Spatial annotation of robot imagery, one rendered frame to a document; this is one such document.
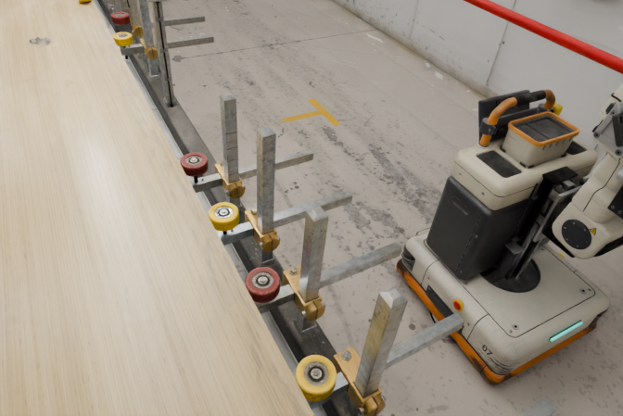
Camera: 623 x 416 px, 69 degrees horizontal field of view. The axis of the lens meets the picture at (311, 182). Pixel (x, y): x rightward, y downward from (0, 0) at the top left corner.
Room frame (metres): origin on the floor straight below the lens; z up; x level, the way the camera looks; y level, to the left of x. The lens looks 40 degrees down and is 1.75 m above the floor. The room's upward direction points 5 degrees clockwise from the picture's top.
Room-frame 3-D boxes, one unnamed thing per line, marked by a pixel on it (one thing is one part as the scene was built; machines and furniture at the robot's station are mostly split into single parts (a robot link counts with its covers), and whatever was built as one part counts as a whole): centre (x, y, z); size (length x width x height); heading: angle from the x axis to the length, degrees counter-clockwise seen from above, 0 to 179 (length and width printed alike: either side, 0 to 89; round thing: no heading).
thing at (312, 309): (0.70, -0.01, 0.82); 0.14 x 0.06 x 0.05; 33
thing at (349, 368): (0.49, -0.14, 0.81); 0.14 x 0.06 x 0.05; 33
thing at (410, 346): (0.55, -0.21, 0.80); 0.43 x 0.03 x 0.04; 123
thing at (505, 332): (1.34, -0.88, 0.16); 0.67 x 0.64 x 0.25; 31
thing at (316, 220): (0.68, -0.02, 0.88); 0.04 x 0.04 x 0.48; 33
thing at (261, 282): (0.66, 0.09, 0.85); 0.08 x 0.08 x 0.11
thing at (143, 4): (1.94, 0.79, 0.87); 0.04 x 0.04 x 0.48; 33
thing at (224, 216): (0.87, 0.22, 0.85); 0.08 x 0.08 x 0.11
